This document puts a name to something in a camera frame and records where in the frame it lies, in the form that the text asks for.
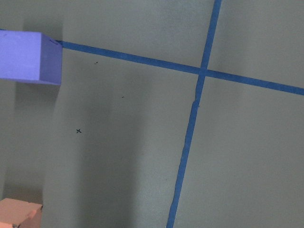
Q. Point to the purple foam block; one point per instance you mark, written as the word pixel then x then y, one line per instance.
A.
pixel 30 57

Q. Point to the orange foam block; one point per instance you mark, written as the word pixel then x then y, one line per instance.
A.
pixel 20 214

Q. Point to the brown paper table cover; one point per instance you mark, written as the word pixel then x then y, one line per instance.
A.
pixel 170 114

